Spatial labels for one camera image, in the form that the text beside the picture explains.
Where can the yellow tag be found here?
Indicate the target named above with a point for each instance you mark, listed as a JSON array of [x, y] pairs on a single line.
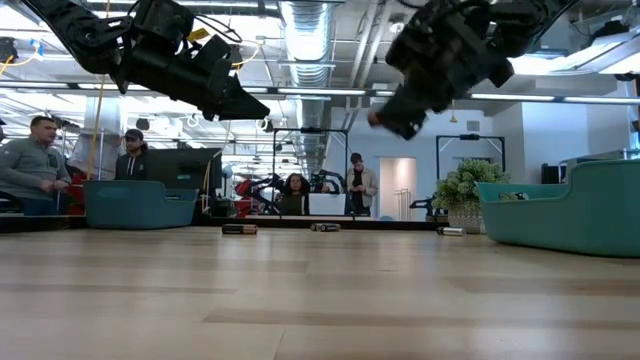
[[198, 34]]

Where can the silver Energizer AA battery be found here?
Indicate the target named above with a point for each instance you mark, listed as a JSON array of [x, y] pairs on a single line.
[[318, 227], [334, 227], [450, 231]]

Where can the black round ceiling camera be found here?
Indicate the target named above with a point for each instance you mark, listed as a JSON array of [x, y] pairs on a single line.
[[266, 126]]

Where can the grey wall vent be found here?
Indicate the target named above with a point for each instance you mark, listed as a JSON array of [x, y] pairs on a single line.
[[472, 125]]

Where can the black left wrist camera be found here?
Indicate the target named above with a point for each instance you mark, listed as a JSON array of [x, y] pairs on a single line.
[[215, 50]]

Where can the black metal rig frame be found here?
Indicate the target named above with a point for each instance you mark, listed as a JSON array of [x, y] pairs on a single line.
[[470, 137], [310, 131]]

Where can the small black monitor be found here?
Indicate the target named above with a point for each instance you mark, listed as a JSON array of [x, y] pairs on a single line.
[[554, 175]]

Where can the light teal plastic bin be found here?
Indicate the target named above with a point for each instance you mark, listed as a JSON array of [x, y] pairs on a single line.
[[575, 220]]

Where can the potted green plant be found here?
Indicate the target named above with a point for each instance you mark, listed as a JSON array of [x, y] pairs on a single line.
[[465, 187]]

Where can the person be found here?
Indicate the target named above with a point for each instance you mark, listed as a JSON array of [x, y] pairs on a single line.
[[362, 182], [95, 150], [295, 195], [132, 160], [30, 165]]

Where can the silver spiral air duct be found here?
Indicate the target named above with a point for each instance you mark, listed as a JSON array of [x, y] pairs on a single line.
[[307, 40]]

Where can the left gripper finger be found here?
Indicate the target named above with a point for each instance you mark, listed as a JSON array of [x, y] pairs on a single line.
[[240, 107]]

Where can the red machine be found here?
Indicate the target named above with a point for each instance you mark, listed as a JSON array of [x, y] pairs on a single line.
[[242, 190]]

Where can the black ceiling device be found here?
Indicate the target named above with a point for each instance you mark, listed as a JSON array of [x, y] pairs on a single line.
[[6, 49]]

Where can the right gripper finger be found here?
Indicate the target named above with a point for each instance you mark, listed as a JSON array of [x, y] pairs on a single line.
[[405, 115]]

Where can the dark teal plastic bin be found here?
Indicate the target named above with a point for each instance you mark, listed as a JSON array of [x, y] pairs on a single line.
[[135, 207]]

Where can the black aluminium table frame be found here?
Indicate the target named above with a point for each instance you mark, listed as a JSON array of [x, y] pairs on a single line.
[[370, 225]]

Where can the black background robot arm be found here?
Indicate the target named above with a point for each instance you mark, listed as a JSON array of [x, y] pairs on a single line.
[[325, 177], [265, 186]]

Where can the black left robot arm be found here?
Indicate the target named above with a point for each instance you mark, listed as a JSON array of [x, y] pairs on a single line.
[[85, 35]]

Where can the long ceiling light bar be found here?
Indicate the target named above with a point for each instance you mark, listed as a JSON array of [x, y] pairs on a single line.
[[320, 92]]

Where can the red cart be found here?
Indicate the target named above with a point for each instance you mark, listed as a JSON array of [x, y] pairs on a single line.
[[75, 192]]

